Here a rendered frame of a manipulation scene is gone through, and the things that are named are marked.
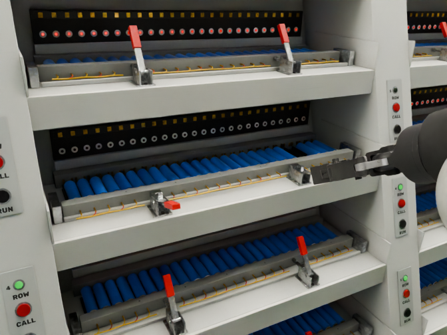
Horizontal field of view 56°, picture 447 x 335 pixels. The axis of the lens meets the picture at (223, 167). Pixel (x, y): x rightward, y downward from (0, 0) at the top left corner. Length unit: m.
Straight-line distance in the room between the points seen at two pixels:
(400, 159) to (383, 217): 0.36
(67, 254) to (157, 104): 0.25
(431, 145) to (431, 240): 0.56
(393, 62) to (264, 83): 0.30
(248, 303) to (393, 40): 0.57
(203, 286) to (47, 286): 0.27
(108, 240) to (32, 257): 0.10
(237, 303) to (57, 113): 0.43
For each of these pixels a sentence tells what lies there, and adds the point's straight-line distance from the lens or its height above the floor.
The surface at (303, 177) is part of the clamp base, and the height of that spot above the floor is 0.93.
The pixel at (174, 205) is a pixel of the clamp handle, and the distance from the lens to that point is 0.57.
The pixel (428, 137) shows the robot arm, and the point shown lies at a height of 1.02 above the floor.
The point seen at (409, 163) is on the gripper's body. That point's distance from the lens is 0.54.
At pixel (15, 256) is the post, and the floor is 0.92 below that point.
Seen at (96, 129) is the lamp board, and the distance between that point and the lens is 0.76.
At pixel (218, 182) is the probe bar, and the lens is 0.71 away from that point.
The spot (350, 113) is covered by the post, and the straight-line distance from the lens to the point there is 0.91.
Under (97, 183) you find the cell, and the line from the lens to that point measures 0.71.
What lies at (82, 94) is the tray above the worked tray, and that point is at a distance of 0.60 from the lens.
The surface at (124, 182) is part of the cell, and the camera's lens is 0.71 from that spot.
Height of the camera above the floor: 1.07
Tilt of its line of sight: 8 degrees down
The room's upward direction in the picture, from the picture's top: 6 degrees counter-clockwise
